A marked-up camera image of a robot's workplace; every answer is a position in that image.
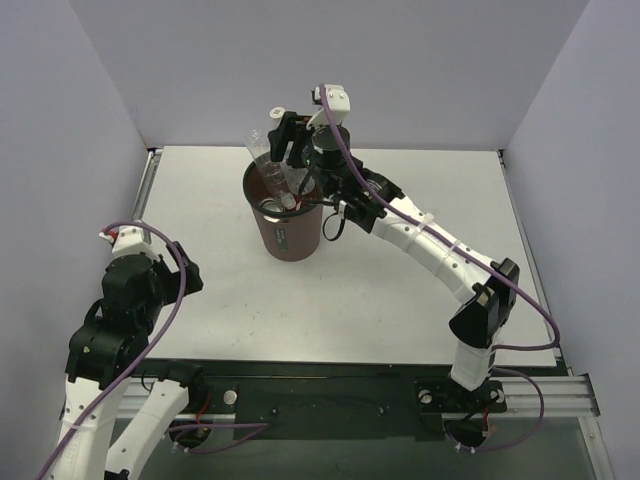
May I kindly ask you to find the clear ribbed plastic bottle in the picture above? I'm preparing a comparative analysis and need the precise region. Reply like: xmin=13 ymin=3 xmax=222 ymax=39
xmin=245 ymin=130 xmax=297 ymax=211

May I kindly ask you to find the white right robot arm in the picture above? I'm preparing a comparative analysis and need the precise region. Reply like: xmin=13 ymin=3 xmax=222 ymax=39
xmin=270 ymin=112 xmax=520 ymax=391

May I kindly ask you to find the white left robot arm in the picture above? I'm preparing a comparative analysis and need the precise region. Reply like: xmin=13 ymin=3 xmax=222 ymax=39
xmin=36 ymin=204 xmax=210 ymax=479

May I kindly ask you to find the brown cylindrical waste bin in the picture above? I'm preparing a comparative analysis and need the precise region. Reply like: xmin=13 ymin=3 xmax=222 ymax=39
xmin=242 ymin=163 xmax=323 ymax=262

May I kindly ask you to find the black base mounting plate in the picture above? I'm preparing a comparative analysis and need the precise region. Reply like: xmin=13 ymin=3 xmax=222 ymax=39
xmin=134 ymin=357 xmax=506 ymax=442

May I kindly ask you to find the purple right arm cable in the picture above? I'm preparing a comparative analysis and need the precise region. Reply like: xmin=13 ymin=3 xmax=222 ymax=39
xmin=319 ymin=82 xmax=560 ymax=455

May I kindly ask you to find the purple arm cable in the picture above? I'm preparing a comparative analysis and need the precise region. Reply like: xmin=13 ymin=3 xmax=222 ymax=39
xmin=22 ymin=220 xmax=271 ymax=480
xmin=319 ymin=82 xmax=560 ymax=455

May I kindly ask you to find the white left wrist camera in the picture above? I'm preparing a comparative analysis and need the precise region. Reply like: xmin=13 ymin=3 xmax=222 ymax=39
xmin=99 ymin=226 xmax=160 ymax=261

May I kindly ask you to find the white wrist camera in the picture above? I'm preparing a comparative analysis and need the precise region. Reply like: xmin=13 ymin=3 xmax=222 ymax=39
xmin=99 ymin=226 xmax=160 ymax=261
xmin=306 ymin=84 xmax=351 ymax=130

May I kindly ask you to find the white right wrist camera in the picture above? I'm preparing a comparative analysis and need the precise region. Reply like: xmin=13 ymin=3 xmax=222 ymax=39
xmin=306 ymin=84 xmax=351 ymax=130

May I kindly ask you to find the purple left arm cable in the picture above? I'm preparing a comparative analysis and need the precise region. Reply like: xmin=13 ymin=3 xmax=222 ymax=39
xmin=22 ymin=220 xmax=271 ymax=480

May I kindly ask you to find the aluminium frame rail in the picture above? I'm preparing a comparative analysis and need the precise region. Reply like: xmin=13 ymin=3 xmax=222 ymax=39
xmin=116 ymin=375 xmax=600 ymax=420

